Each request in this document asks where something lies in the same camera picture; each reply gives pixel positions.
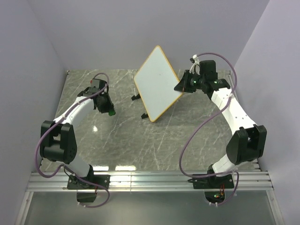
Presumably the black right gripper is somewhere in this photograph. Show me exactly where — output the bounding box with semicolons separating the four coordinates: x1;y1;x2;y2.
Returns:
174;70;205;93

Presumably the green whiteboard eraser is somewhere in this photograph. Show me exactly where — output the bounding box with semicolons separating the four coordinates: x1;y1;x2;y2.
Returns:
108;110;116;116

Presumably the yellow framed whiteboard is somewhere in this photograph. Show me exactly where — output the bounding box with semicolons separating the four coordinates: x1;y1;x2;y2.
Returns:
134;45;183;122

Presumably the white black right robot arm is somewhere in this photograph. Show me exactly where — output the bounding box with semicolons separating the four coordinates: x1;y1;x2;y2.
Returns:
174;60;267;189

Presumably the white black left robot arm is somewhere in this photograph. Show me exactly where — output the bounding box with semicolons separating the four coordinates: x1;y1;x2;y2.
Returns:
36;78;115;188

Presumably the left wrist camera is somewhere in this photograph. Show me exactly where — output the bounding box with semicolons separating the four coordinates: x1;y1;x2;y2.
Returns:
90;78;107;92

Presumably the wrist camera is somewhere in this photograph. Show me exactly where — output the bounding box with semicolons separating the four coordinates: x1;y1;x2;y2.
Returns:
90;78;107;92
189;54;218;79

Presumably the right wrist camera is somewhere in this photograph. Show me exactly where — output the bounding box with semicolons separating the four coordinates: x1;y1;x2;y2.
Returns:
189;54;218;79

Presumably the metal wire board stand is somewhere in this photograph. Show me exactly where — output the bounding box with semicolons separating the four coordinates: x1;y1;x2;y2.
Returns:
131;94;149;120

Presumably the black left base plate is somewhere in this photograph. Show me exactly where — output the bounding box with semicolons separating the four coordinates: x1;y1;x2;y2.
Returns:
67;174;110;190

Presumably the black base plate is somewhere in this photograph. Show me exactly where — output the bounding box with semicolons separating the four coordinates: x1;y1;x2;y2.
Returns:
187;174;234;189
67;174;110;190

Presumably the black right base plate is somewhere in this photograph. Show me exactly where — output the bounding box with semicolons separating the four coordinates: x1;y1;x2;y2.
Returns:
187;174;234;189

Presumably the aluminium mounting rail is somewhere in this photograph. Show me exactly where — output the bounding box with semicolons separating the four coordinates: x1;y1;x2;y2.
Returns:
26;171;274;192

